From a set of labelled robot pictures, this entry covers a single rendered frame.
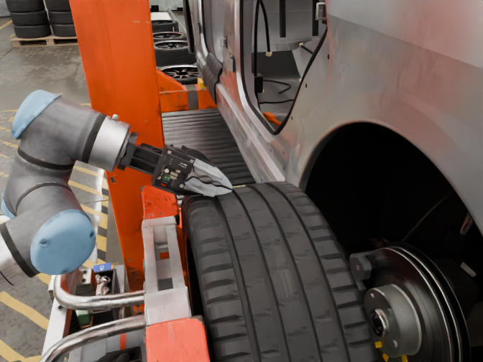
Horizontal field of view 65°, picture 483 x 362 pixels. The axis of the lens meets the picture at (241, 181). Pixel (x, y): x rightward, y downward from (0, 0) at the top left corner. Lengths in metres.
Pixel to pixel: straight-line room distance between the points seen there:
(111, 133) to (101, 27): 0.33
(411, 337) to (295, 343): 0.40
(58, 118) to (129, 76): 0.32
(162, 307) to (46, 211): 0.22
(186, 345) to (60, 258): 0.22
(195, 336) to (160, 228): 0.28
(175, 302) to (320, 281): 0.22
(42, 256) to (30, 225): 0.05
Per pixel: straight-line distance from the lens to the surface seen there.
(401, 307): 0.92
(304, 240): 0.63
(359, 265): 1.02
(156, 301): 0.61
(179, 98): 3.00
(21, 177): 0.71
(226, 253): 0.60
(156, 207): 0.85
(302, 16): 3.17
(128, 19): 0.92
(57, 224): 0.58
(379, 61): 0.71
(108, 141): 0.66
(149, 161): 0.67
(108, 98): 0.96
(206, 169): 0.71
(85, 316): 1.27
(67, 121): 0.67
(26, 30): 9.03
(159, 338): 0.52
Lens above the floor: 1.56
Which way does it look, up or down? 31 degrees down
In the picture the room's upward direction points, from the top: straight up
